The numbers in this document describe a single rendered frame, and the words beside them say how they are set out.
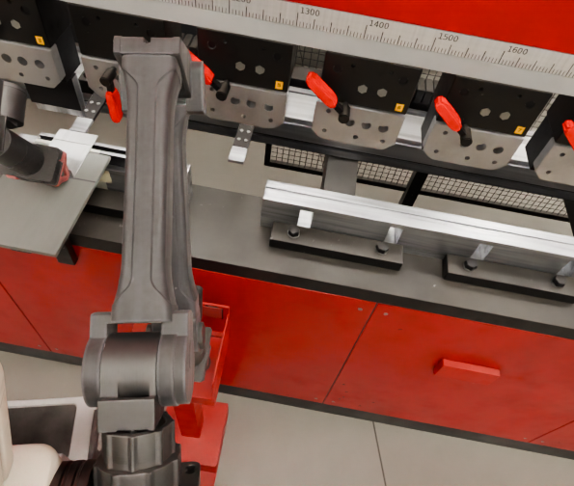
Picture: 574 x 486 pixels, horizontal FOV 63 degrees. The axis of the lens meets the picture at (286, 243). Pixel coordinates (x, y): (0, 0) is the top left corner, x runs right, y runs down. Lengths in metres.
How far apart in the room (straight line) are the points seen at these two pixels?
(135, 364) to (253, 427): 1.31
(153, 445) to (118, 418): 0.04
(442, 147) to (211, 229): 0.53
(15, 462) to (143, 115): 0.37
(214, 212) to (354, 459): 1.07
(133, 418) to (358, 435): 1.40
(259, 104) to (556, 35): 0.45
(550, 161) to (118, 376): 0.76
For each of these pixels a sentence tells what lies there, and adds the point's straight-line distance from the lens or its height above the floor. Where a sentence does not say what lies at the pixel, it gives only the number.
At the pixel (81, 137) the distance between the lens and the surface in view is 1.13.
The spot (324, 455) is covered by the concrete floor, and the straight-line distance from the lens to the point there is 1.80.
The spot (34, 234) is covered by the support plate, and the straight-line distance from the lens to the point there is 0.98.
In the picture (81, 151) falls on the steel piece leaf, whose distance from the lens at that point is 1.10.
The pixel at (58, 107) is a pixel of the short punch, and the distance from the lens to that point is 1.07.
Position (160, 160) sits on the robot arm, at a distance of 0.54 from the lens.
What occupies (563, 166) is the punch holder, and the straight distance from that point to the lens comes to 0.94.
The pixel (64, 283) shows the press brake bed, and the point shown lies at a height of 0.63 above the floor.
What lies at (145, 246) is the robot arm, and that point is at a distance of 0.52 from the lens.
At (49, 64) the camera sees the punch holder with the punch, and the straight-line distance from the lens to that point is 0.94.
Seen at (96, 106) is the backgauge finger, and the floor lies 1.00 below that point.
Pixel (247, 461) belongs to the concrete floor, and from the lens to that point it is 1.76.
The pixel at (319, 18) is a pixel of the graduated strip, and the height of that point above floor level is 1.39.
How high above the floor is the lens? 1.73
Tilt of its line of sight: 53 degrees down
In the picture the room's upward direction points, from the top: 10 degrees clockwise
